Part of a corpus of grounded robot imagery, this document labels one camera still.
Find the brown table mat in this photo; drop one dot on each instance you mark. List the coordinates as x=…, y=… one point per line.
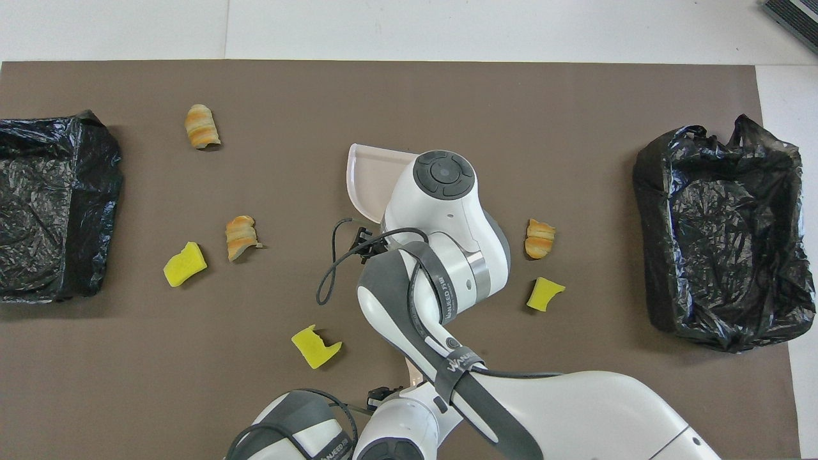
x=511, y=96

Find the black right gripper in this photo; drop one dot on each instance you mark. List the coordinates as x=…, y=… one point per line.
x=370, y=246

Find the notched yellow sponge piece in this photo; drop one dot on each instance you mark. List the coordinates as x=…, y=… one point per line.
x=313, y=350
x=543, y=295

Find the striped croissant piece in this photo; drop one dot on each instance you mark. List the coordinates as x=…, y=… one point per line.
x=239, y=237
x=540, y=240
x=201, y=126

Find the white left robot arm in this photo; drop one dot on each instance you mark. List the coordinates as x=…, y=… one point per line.
x=409, y=415

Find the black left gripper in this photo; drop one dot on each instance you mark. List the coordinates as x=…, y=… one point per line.
x=383, y=397

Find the grey ribbed device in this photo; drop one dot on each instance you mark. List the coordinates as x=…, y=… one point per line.
x=795, y=16

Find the black bag lined bin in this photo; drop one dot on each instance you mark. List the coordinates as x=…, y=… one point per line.
x=32, y=147
x=703, y=204

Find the beige plastic dustpan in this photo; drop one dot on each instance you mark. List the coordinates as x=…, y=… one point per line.
x=367, y=182

